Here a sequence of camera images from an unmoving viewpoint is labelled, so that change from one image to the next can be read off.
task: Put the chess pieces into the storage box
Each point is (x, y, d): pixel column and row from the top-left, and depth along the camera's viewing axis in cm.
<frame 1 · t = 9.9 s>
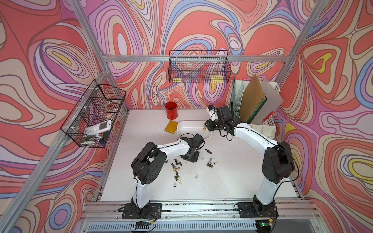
left hand: (194, 159, 92), fingers closed
right hand: (207, 126, 91), fingers open
white storage box: (188, 128, 109), on the table
red metal cup: (171, 110, 110), point 10 cm above the table
yellow sponge pad: (171, 126, 110), on the table
brown cardboard folder: (252, 93, 101), point 24 cm above the table
grey plastic sheet: (273, 102, 88), point 29 cm above the table
dark chess piece right top: (208, 151, 97), on the table
green folder: (257, 110, 92), point 22 cm above the table

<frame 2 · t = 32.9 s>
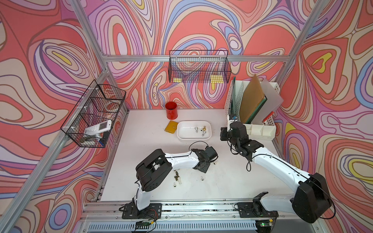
left hand: (203, 167, 89), fingers closed
right hand: (223, 131, 84), fingers open
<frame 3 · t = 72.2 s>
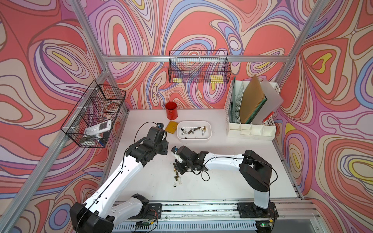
left hand: (164, 144, 77), fingers open
right hand: (178, 170, 85), fingers open
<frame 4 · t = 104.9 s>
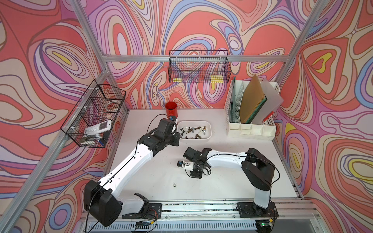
left hand: (178, 136, 79), fingers open
right hand: (196, 175, 87), fingers closed
